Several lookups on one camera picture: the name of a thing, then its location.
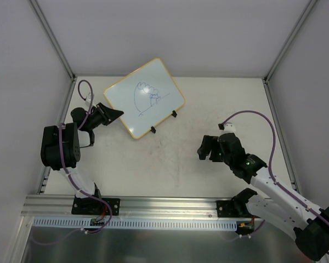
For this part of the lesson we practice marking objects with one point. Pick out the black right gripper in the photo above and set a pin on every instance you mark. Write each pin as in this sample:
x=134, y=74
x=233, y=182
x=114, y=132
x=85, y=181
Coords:
x=215, y=148

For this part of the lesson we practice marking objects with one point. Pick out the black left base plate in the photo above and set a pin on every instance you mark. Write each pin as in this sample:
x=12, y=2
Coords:
x=89, y=206

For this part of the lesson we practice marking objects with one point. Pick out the aluminium frame post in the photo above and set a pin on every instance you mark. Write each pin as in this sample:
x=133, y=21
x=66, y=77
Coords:
x=39, y=13
x=306, y=12

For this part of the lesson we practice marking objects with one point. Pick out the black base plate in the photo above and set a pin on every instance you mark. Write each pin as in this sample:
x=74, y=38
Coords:
x=89, y=206
x=232, y=209

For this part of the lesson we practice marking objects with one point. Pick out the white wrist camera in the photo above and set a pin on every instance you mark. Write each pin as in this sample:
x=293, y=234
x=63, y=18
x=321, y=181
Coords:
x=226, y=128
x=90, y=99

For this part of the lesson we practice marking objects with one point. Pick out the left aluminium frame post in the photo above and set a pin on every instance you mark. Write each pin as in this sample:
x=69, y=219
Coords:
x=39, y=13

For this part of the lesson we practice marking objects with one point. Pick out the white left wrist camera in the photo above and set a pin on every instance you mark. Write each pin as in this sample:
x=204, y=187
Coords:
x=90, y=99

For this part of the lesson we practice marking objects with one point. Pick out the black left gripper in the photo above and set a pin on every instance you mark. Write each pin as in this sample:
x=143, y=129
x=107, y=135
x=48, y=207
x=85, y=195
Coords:
x=102, y=114

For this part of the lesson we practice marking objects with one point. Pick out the aluminium mounting rail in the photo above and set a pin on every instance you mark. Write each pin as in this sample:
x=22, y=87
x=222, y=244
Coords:
x=130, y=207

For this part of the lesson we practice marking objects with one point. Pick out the right aluminium frame post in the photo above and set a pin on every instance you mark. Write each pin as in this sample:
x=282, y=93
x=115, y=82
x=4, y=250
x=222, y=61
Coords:
x=306, y=12

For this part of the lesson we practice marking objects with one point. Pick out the black easel foot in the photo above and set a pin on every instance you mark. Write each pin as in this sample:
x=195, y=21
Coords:
x=174, y=114
x=153, y=130

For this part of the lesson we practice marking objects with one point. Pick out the black left easel foot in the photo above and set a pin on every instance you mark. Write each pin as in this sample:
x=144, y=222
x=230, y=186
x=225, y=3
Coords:
x=153, y=130

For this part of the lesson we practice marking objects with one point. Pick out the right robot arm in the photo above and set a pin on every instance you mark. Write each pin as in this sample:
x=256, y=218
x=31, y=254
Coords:
x=268, y=198

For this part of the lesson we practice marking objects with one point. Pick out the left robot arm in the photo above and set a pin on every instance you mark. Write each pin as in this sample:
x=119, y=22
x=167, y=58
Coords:
x=61, y=145

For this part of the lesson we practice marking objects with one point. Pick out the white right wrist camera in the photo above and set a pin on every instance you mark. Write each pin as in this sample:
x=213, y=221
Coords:
x=226, y=128

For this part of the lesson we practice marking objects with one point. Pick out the black right easel foot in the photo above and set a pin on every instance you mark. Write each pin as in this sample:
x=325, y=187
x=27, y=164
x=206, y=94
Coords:
x=174, y=114

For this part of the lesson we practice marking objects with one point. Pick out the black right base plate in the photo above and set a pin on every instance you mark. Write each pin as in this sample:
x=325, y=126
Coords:
x=232, y=209

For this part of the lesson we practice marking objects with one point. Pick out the white slotted cable duct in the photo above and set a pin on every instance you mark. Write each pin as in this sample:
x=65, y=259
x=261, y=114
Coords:
x=147, y=224

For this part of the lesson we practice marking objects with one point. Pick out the yellow framed whiteboard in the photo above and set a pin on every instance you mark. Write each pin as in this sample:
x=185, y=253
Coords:
x=147, y=96

